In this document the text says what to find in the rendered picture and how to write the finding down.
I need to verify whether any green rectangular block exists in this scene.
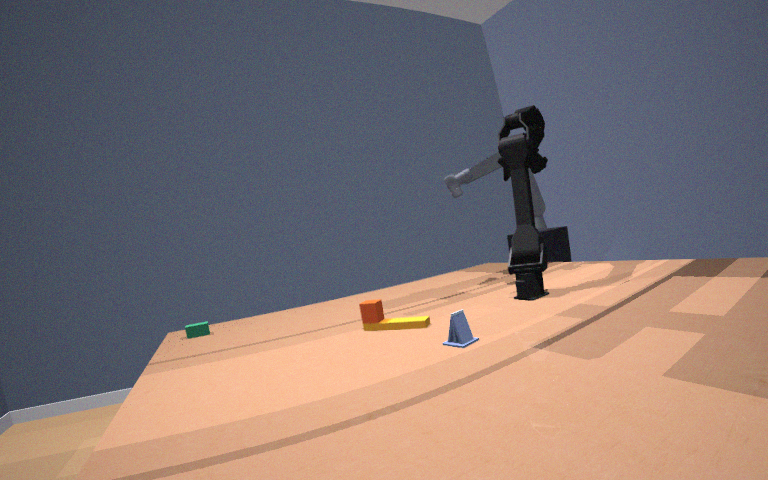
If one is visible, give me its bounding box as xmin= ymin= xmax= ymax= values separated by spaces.
xmin=185 ymin=321 xmax=210 ymax=339

